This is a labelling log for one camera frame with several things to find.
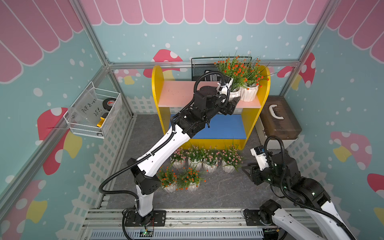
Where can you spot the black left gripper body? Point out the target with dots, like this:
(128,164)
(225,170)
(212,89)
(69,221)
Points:
(224,107)

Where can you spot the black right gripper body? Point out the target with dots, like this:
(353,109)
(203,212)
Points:
(265,175)

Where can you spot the orange flower pot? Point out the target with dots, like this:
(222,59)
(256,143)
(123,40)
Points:
(252,74)
(168,178)
(190,179)
(235,68)

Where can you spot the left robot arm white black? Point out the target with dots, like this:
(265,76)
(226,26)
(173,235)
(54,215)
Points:
(168,150)

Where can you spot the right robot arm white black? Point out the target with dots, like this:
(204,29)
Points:
(275,167)

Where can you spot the yellow rack pink blue shelves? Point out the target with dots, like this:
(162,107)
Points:
(224,130)

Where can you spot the pink flower pot far right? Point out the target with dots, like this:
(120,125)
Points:
(231,159)

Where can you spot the pink flower pot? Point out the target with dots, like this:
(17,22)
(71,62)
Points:
(210,160)
(231,159)
(195,156)
(178,159)

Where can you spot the black white label maker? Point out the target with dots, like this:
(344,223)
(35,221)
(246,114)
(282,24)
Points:
(213,77)

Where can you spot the brown lid storage box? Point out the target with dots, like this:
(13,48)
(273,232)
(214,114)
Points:
(277,119)

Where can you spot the pink flower pot far left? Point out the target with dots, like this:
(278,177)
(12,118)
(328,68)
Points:
(178,159)

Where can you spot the black tape roll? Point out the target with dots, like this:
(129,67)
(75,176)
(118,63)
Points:
(109,103)

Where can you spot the small green circuit board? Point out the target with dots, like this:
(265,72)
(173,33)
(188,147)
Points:
(146,233)

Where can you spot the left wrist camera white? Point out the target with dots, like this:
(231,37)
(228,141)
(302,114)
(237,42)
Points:
(226,90)

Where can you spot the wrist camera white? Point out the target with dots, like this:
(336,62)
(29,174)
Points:
(226,90)
(260,154)

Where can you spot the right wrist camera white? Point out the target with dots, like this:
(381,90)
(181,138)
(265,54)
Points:
(260,154)

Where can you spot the black wire mesh basket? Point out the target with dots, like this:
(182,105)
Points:
(202,65)

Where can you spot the yellow handled tool in basket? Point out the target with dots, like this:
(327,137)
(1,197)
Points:
(102,120)

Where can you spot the white wire wall basket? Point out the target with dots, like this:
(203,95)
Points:
(84,114)

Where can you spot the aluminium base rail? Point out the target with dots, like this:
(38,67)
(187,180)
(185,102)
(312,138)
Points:
(184,224)

